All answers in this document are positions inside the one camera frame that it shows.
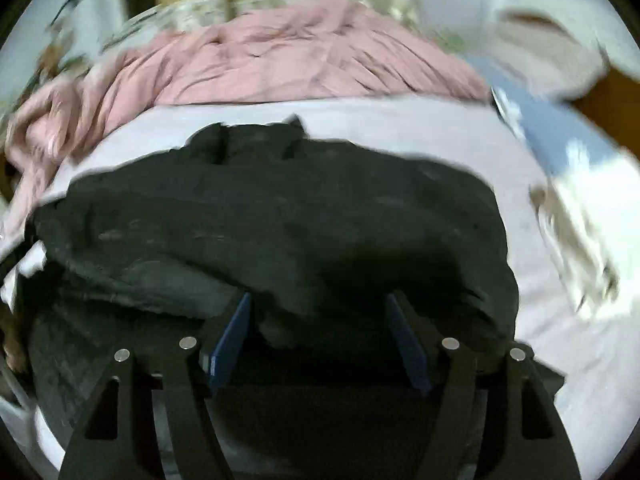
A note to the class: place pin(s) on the folded cream blanket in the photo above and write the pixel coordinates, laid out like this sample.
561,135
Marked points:
589,219

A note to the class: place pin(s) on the wooden headboard with white cover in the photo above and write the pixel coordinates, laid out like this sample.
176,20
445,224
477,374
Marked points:
613,103

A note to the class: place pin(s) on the cluttered wooden desk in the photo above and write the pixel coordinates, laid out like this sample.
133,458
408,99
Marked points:
56,59

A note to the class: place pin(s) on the pink quilted blanket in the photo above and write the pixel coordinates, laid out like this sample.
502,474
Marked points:
315,49

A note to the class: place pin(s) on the beige pillow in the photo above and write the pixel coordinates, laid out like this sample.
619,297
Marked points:
544,56

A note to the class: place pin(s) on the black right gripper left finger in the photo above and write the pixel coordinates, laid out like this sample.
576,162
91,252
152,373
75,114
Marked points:
150,407

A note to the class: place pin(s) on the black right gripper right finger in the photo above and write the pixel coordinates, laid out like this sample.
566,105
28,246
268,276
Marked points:
490,414

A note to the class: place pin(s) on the pink bed sheet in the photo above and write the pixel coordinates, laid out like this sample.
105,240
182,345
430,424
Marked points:
597,403

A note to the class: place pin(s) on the large black jacket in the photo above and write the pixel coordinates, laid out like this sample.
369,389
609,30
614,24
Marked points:
319,233

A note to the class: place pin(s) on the blue floral pillow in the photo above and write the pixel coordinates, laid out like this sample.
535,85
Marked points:
559,138

